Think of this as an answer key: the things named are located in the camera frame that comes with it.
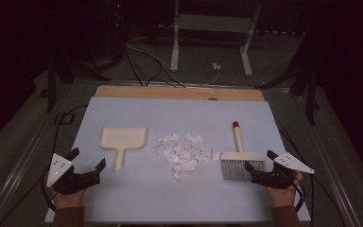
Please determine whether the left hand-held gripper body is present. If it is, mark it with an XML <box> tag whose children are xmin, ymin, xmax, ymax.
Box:
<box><xmin>45</xmin><ymin>152</ymin><xmax>102</xmax><ymax>196</ymax></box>

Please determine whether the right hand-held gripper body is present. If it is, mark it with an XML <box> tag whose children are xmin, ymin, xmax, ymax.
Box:
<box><xmin>251</xmin><ymin>151</ymin><xmax>316</xmax><ymax>190</ymax></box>

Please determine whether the cream brush with red tip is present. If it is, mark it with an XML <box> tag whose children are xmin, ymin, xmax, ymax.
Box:
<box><xmin>220</xmin><ymin>121</ymin><xmax>267</xmax><ymax>182</ymax></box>

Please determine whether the cream plastic dustpan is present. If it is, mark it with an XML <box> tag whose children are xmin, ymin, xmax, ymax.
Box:
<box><xmin>98</xmin><ymin>126</ymin><xmax>148</xmax><ymax>172</ymax></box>

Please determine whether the pile of white paper scraps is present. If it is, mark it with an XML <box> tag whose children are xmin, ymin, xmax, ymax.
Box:
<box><xmin>150</xmin><ymin>131</ymin><xmax>222</xmax><ymax>181</ymax></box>

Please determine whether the person's left hand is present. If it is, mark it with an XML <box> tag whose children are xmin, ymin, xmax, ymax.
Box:
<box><xmin>50</xmin><ymin>185</ymin><xmax>88</xmax><ymax>210</ymax></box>

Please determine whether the person's right hand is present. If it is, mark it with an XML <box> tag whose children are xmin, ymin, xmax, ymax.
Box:
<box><xmin>264</xmin><ymin>169</ymin><xmax>304</xmax><ymax>208</ymax></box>

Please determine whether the black floor stand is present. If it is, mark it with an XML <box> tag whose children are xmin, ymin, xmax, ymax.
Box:
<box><xmin>254</xmin><ymin>62</ymin><xmax>321</xmax><ymax>126</ymax></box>
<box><xmin>39</xmin><ymin>56</ymin><xmax>112</xmax><ymax>114</ymax></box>

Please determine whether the pale blue board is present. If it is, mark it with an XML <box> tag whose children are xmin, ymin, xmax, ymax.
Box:
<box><xmin>44</xmin><ymin>96</ymin><xmax>312</xmax><ymax>224</ymax></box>

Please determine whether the dark power strip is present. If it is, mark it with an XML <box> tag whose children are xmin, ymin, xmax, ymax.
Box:
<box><xmin>254</xmin><ymin>28</ymin><xmax>307</xmax><ymax>36</ymax></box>

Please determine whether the white metal stand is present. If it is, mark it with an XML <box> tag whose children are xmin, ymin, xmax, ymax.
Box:
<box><xmin>169</xmin><ymin>0</ymin><xmax>263</xmax><ymax>79</ymax></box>

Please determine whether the left hand-held gripper black cable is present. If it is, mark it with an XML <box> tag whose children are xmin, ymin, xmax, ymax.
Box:
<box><xmin>40</xmin><ymin>165</ymin><xmax>60</xmax><ymax>213</ymax></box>

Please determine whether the hand-held gripper black cable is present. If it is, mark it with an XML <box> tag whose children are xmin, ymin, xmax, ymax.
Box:
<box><xmin>40</xmin><ymin>165</ymin><xmax>60</xmax><ymax>213</ymax></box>
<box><xmin>291</xmin><ymin>174</ymin><xmax>307</xmax><ymax>213</ymax></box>

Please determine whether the right hand-held gripper black cable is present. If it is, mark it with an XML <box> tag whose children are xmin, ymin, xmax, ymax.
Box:
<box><xmin>291</xmin><ymin>174</ymin><xmax>307</xmax><ymax>213</ymax></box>

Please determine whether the white cable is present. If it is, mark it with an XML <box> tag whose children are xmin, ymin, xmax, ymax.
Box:
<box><xmin>182</xmin><ymin>68</ymin><xmax>221</xmax><ymax>87</ymax></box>

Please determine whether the bundle of black cables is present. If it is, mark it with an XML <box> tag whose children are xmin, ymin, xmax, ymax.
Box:
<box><xmin>123</xmin><ymin>41</ymin><xmax>187</xmax><ymax>88</ymax></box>

